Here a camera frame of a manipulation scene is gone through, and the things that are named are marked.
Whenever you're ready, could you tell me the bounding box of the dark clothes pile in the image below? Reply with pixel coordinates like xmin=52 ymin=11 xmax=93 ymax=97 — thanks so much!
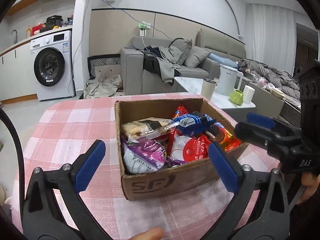
xmin=143 ymin=45 xmax=182 ymax=84

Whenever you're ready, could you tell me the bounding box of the white cup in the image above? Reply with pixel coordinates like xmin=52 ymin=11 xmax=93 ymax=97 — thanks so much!
xmin=243 ymin=85 xmax=255 ymax=104

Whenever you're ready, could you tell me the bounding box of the beige tumbler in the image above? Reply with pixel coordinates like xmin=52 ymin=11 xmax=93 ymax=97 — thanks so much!
xmin=202 ymin=78 xmax=217 ymax=100

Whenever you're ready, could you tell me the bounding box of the grey cushion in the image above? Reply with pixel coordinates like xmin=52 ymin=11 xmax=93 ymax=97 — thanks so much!
xmin=170 ymin=38 xmax=193 ymax=65
xmin=184 ymin=46 xmax=212 ymax=68

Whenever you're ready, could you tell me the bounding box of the pink checked tablecloth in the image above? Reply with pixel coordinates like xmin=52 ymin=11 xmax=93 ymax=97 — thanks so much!
xmin=11 ymin=92 xmax=288 ymax=240

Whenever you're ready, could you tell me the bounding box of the red chip packet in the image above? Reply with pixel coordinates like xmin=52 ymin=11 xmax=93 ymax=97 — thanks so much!
xmin=172 ymin=105 xmax=190 ymax=120

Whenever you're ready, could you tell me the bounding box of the grey duvet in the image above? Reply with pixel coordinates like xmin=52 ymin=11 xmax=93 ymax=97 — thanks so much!
xmin=237 ymin=58 xmax=300 ymax=100

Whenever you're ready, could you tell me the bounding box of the clear bread packet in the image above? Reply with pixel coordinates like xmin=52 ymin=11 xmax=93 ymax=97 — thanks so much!
xmin=121 ymin=118 xmax=177 ymax=140

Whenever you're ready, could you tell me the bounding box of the red white snack packet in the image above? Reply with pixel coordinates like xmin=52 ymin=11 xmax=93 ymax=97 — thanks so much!
xmin=167 ymin=130 xmax=213 ymax=162

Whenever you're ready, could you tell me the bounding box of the grey sofa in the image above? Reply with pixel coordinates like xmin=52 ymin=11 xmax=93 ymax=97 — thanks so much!
xmin=120 ymin=31 xmax=247 ymax=95

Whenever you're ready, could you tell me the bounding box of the person's left hand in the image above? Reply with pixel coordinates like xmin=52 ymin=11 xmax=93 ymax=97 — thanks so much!
xmin=130 ymin=227 xmax=164 ymax=240

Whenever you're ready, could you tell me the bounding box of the white washing machine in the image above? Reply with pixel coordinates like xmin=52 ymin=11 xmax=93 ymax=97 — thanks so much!
xmin=30 ymin=30 xmax=76 ymax=102

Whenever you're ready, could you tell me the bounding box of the white coffee table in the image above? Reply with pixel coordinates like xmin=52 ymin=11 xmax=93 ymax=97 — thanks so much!
xmin=174 ymin=76 xmax=257 ymax=110

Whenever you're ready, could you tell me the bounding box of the white wall power strip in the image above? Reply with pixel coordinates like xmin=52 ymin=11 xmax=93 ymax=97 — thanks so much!
xmin=137 ymin=22 xmax=152 ymax=37

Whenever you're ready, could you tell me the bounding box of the blue cookie packet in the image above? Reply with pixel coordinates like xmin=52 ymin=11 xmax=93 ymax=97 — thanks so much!
xmin=175 ymin=112 xmax=217 ymax=137

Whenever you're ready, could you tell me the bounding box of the white kitchen base cabinet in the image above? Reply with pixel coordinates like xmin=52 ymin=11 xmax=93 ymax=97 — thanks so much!
xmin=0 ymin=41 xmax=38 ymax=103

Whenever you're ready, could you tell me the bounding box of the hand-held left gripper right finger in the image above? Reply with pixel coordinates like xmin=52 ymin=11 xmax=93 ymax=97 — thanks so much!
xmin=208 ymin=142 xmax=291 ymax=240

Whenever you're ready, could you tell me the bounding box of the person's right hand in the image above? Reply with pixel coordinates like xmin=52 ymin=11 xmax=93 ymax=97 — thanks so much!
xmin=301 ymin=174 xmax=320 ymax=199

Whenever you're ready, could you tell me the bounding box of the black cable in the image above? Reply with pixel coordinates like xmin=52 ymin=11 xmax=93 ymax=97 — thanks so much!
xmin=0 ymin=108 xmax=25 ymax=173

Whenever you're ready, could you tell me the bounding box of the white electric kettle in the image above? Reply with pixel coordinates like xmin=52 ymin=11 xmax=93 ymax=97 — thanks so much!
xmin=216 ymin=66 xmax=243 ymax=97

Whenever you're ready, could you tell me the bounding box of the dark cabinet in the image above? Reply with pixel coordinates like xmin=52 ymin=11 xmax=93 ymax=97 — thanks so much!
xmin=295 ymin=22 xmax=320 ymax=65

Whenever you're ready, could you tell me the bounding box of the white wall cabinet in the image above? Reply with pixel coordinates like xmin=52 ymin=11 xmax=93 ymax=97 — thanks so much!
xmin=5 ymin=0 xmax=39 ymax=17

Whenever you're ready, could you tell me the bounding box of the black pressure cooker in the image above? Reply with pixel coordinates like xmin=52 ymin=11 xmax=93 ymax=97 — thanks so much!
xmin=46 ymin=16 xmax=63 ymax=29

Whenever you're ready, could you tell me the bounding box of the white curtain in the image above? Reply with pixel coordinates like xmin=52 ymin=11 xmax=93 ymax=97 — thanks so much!
xmin=245 ymin=2 xmax=298 ymax=73

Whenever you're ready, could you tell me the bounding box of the green cup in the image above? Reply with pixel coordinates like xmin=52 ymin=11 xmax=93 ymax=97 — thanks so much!
xmin=229 ymin=89 xmax=244 ymax=105

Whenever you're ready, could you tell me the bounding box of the red box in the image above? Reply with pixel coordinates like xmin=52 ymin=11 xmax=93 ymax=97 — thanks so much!
xmin=31 ymin=24 xmax=47 ymax=35

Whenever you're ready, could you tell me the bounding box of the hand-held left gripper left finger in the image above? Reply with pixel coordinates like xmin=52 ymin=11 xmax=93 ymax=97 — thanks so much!
xmin=21 ymin=139 xmax=112 ymax=240

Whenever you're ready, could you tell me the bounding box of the beige cloth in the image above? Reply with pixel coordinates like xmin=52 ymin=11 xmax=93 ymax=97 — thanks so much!
xmin=84 ymin=75 xmax=124 ymax=99

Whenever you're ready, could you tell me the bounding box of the brown cardboard box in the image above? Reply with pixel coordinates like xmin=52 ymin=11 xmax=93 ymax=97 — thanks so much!
xmin=114 ymin=98 xmax=249 ymax=201

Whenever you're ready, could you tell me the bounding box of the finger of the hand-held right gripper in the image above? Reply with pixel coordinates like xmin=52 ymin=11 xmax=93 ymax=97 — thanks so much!
xmin=234 ymin=121 xmax=283 ymax=155
xmin=246 ymin=112 xmax=302 ymax=140

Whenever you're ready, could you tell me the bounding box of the red chocolate pie packet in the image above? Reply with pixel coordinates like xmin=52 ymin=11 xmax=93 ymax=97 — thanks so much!
xmin=205 ymin=122 xmax=242 ymax=152

